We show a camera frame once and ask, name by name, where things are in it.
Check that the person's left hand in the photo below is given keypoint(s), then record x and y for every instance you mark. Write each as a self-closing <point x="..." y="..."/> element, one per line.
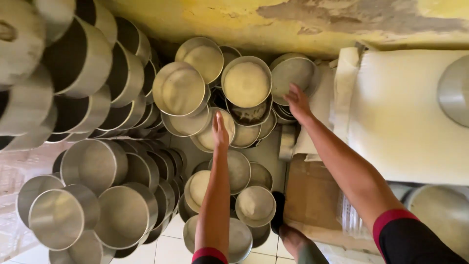
<point x="220" y="134"/>

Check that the person's right hand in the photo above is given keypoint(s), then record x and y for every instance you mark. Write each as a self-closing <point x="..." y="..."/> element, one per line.
<point x="299" y="106"/>

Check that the person's left fingers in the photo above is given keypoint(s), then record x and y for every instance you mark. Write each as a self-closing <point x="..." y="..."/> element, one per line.
<point x="218" y="121"/>

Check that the person's right fingers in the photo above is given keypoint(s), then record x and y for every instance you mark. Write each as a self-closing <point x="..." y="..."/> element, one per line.
<point x="293" y="94"/>

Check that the shallow round aluminium pan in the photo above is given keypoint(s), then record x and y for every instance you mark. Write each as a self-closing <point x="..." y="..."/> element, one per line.
<point x="293" y="71"/>
<point x="205" y="136"/>

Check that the folded white sack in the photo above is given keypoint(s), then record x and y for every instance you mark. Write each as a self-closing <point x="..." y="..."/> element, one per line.
<point x="318" y="110"/>

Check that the pile of aluminium baking tins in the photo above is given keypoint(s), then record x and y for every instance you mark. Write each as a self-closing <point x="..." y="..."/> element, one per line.
<point x="252" y="205"/>
<point x="220" y="88"/>

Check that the small upright aluminium tin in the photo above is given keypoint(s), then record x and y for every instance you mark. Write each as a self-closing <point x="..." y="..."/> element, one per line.
<point x="287" y="143"/>

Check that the brown cardboard box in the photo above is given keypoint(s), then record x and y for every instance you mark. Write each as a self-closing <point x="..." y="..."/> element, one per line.
<point x="311" y="194"/>

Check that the large white sack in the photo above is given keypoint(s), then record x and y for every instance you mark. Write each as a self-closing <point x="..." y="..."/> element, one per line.
<point x="399" y="117"/>

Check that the person's left black sleeve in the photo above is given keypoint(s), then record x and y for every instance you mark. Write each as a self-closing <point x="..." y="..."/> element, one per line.
<point x="209" y="256"/>

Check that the person's black sleeve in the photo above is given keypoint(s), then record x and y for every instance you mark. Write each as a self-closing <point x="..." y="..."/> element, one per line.
<point x="414" y="242"/>
<point x="209" y="256"/>

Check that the cluster of deep aluminium pots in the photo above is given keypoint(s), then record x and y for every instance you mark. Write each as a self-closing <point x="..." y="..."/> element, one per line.
<point x="106" y="198"/>

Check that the bundle in clear plastic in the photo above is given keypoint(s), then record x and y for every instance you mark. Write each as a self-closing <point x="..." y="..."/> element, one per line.
<point x="350" y="218"/>

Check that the person's leg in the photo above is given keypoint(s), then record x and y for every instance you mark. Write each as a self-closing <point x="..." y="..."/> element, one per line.
<point x="293" y="240"/>

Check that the stacks of large aluminium pots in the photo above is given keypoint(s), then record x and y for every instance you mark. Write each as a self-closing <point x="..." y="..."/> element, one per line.
<point x="73" y="73"/>

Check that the aluminium lid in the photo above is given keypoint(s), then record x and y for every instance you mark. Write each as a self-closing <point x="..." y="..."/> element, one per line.
<point x="456" y="91"/>

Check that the person's right black sleeve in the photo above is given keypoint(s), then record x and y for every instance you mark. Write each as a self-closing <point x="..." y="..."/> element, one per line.
<point x="414" y="242"/>

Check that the wide aluminium basin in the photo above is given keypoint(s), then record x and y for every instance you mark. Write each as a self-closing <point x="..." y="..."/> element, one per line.
<point x="443" y="216"/>

